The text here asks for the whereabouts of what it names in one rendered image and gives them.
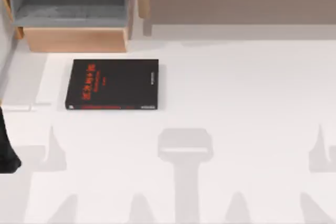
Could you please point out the black book with red lettering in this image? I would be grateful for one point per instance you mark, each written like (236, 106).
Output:
(113, 83)

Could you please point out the pale wooden drawer front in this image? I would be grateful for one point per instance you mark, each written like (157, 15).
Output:
(76, 39)

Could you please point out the wooden cupboard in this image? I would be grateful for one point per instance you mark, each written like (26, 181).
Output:
(236, 1)

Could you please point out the pulled-out drawer with grey inside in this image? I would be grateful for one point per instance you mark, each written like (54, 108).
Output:
(71, 1)

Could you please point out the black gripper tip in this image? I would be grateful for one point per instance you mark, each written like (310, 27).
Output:
(5, 153)

